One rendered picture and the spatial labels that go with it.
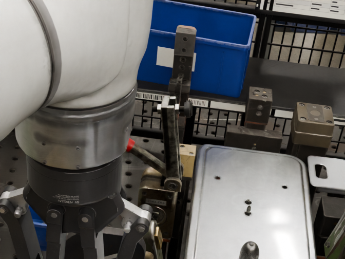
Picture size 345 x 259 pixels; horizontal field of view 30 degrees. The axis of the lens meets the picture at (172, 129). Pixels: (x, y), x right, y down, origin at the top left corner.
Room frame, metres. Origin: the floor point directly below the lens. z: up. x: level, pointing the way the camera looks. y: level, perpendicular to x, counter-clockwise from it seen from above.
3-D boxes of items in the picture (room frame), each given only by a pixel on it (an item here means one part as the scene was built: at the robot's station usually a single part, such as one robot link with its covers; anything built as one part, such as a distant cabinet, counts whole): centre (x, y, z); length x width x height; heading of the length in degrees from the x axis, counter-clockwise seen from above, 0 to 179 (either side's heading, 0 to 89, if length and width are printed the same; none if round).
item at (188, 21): (1.32, 0.00, 1.09); 0.30 x 0.17 x 0.13; 82
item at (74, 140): (0.40, 0.07, 1.51); 0.09 x 0.09 x 0.06
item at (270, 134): (1.14, -0.18, 0.85); 0.12 x 0.03 x 0.30; 87
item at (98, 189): (0.40, 0.07, 1.43); 0.08 x 0.07 x 0.09; 87
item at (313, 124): (1.14, -0.29, 0.88); 0.08 x 0.08 x 0.36; 87
